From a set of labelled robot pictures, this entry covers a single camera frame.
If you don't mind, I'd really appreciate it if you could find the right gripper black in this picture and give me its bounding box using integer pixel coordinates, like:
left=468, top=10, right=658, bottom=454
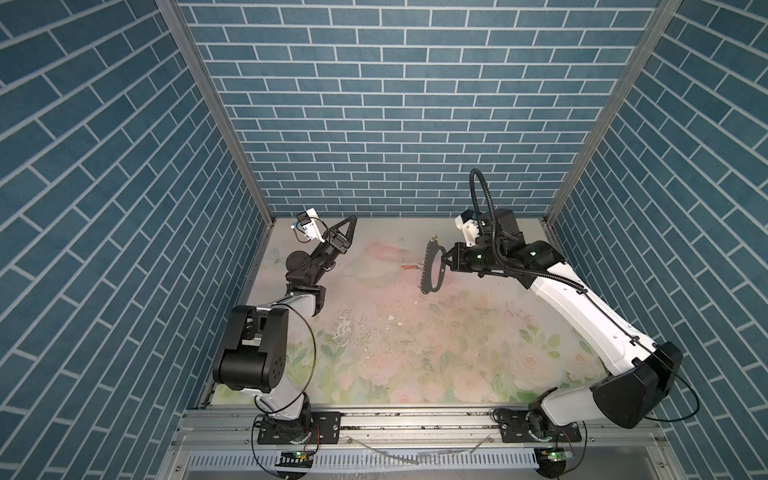
left=438, top=241, right=503, bottom=273

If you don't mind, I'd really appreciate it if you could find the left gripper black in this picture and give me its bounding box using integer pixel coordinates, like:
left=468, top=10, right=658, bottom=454
left=306, top=219, right=355, bottom=290

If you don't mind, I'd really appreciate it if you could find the key with red tag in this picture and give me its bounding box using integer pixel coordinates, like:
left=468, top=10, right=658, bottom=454
left=401, top=262, right=424, bottom=271

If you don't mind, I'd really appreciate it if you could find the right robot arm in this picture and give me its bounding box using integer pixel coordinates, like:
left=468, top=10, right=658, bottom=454
left=427, top=209, right=685, bottom=439

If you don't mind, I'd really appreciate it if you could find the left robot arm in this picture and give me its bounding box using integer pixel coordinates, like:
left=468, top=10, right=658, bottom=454
left=212, top=209, right=357, bottom=430

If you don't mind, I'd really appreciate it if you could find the right green circuit board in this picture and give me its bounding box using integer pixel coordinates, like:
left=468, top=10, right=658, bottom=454
left=535, top=448, right=572, bottom=467

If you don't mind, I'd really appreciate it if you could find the green circuit board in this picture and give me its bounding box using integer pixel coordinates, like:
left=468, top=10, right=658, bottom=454
left=275, top=451, right=315, bottom=469
left=535, top=448, right=572, bottom=467

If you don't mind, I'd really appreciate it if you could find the left green circuit board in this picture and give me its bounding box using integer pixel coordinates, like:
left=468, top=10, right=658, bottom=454
left=275, top=451, right=315, bottom=469

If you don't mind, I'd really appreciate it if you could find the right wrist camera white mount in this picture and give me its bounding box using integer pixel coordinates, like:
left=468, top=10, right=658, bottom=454
left=454, top=209, right=488, bottom=247

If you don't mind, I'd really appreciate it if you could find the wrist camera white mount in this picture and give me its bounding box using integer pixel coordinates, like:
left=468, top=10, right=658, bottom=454
left=454, top=209, right=488, bottom=247
left=291, top=208, right=323, bottom=243

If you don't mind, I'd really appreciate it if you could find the black corrugated cable conduit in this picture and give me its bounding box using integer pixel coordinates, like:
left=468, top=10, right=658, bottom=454
left=469, top=168, right=589, bottom=295

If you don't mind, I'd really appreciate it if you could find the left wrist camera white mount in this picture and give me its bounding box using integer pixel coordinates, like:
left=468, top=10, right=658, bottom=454
left=291, top=208, right=323, bottom=243

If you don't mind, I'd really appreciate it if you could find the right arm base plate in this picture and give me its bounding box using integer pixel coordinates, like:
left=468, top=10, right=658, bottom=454
left=491, top=408, right=583, bottom=443

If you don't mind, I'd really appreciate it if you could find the white slotted cable duct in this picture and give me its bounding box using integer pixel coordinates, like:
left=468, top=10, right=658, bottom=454
left=187, top=448, right=539, bottom=473

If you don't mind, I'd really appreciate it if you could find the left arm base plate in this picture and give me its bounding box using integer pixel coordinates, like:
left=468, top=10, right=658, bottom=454
left=256, top=411, right=342, bottom=445

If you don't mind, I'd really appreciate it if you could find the aluminium front rail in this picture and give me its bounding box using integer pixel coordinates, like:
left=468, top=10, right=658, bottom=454
left=158, top=405, right=684, bottom=479

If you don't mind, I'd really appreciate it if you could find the left corner aluminium post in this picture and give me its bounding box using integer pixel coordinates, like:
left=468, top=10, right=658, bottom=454
left=156, top=0, right=275, bottom=229

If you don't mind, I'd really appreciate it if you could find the corner aluminium post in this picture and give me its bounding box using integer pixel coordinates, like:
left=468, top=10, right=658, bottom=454
left=542, top=0, right=682, bottom=230
left=156, top=0, right=275, bottom=229

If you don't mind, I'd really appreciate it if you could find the right corner aluminium post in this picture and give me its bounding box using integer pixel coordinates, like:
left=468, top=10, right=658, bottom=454
left=542, top=0, right=682, bottom=230

